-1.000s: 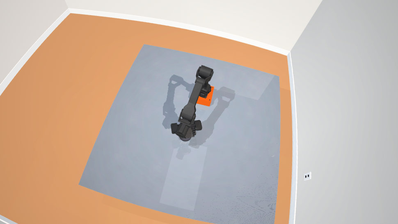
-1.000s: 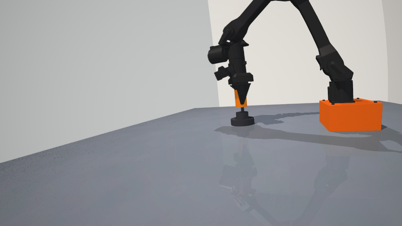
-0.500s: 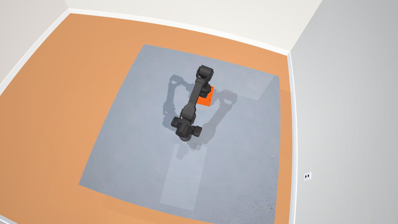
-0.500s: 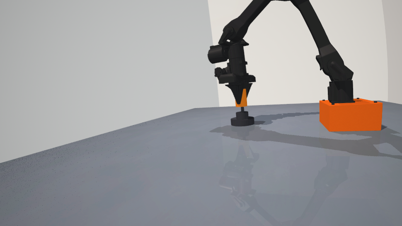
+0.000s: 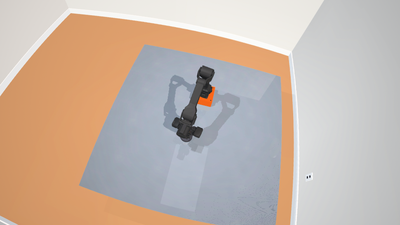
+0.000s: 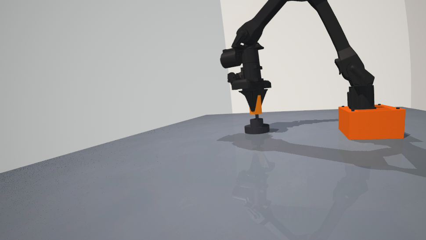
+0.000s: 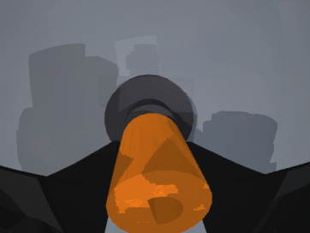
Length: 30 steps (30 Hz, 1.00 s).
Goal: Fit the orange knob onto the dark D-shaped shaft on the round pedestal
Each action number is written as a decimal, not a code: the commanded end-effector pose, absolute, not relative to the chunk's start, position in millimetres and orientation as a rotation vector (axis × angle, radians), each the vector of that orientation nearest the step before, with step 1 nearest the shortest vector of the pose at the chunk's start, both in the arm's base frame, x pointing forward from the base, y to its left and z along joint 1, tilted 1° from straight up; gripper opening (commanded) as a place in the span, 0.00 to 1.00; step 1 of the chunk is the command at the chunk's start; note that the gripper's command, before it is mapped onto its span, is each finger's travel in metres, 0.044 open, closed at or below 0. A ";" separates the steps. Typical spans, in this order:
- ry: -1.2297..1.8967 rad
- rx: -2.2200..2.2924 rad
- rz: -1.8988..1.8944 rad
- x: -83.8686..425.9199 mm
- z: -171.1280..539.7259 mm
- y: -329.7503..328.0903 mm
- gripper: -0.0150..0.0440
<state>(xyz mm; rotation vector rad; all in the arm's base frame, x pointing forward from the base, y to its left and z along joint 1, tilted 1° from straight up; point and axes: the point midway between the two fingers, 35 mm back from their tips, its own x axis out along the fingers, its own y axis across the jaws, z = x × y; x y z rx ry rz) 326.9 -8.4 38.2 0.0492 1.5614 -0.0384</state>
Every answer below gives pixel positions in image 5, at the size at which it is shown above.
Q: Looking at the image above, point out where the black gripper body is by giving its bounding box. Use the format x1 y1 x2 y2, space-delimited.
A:
172 117 203 138

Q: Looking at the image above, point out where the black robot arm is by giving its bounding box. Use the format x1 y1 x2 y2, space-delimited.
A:
176 65 215 139

